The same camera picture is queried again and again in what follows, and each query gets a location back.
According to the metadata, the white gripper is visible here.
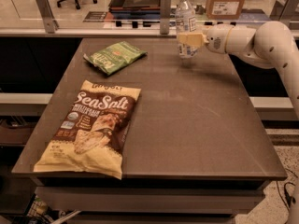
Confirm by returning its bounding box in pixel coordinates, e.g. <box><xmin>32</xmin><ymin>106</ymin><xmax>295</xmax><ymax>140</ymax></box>
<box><xmin>177</xmin><ymin>23</ymin><xmax>233</xmax><ymax>54</ymax></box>

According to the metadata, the clear plastic water bottle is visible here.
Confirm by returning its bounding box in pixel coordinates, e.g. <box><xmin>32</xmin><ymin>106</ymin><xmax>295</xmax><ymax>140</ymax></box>
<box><xmin>175</xmin><ymin>0</ymin><xmax>198</xmax><ymax>59</ymax></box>

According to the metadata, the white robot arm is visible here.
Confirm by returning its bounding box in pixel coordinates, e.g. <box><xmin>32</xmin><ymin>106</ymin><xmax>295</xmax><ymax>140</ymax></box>
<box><xmin>177</xmin><ymin>21</ymin><xmax>299</xmax><ymax>118</ymax></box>

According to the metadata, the cardboard box with label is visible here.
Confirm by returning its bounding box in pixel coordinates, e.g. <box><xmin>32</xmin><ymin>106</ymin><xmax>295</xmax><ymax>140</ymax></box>
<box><xmin>206</xmin><ymin>0</ymin><xmax>245</xmax><ymax>20</ymax></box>

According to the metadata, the dark tray on cart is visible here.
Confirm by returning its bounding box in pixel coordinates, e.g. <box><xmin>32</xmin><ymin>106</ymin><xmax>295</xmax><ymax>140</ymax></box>
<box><xmin>108</xmin><ymin>0</ymin><xmax>169</xmax><ymax>15</ymax></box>

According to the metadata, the green snack bag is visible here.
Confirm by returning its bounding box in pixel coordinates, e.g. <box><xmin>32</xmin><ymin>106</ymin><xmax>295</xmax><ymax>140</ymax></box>
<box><xmin>83</xmin><ymin>41</ymin><xmax>147</xmax><ymax>76</ymax></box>

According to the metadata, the sea salt chips bag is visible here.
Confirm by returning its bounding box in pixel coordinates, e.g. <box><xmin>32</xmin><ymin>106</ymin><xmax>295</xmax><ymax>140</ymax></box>
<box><xmin>34</xmin><ymin>80</ymin><xmax>140</xmax><ymax>179</ymax></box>

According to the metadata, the middle metal glass post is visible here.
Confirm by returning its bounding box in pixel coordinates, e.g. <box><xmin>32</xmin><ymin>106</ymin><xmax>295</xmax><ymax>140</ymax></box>
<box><xmin>160</xmin><ymin>0</ymin><xmax>171</xmax><ymax>35</ymax></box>

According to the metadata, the metal glass post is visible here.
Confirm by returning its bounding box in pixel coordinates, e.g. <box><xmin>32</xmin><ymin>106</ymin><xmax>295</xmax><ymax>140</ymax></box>
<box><xmin>270</xmin><ymin>0</ymin><xmax>299</xmax><ymax>25</ymax></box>
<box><xmin>36</xmin><ymin>0</ymin><xmax>58</xmax><ymax>34</ymax></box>
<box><xmin>160</xmin><ymin>0</ymin><xmax>171</xmax><ymax>35</ymax></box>

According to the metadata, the right metal glass post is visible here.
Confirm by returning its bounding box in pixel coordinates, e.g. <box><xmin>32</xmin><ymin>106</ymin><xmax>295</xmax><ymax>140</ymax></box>
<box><xmin>270</xmin><ymin>0</ymin><xmax>299</xmax><ymax>25</ymax></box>

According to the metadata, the left metal glass post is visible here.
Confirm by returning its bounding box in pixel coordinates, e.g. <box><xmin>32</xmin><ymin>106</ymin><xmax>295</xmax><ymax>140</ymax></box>
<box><xmin>36</xmin><ymin>0</ymin><xmax>58</xmax><ymax>34</ymax></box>

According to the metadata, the black floor cable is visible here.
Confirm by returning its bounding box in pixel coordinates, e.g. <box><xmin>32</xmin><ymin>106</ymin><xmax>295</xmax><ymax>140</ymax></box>
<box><xmin>276</xmin><ymin>168</ymin><xmax>296</xmax><ymax>224</ymax></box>

